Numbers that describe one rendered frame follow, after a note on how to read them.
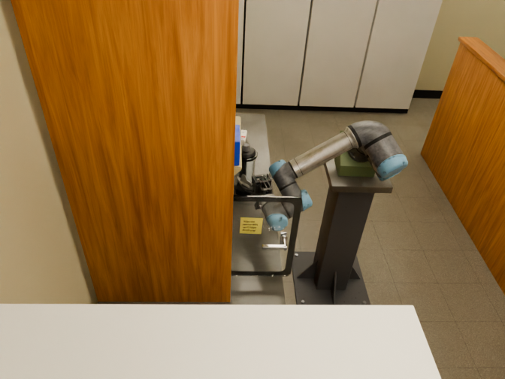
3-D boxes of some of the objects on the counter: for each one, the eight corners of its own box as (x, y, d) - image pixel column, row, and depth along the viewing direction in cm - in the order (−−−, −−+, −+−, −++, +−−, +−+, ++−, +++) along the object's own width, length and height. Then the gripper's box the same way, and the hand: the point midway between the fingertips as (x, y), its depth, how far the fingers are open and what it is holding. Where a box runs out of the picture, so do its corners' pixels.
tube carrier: (231, 183, 215) (231, 147, 202) (251, 180, 218) (253, 144, 205) (236, 196, 208) (237, 160, 194) (258, 193, 210) (260, 157, 197)
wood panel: (98, 301, 159) (-53, -218, 70) (99, 295, 161) (-44, -216, 73) (230, 301, 161) (244, -197, 73) (230, 295, 164) (244, -196, 76)
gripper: (290, 186, 177) (275, 160, 192) (244, 193, 172) (232, 165, 186) (288, 202, 182) (273, 175, 197) (243, 210, 177) (231, 181, 192)
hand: (252, 175), depth 194 cm, fingers open, 14 cm apart
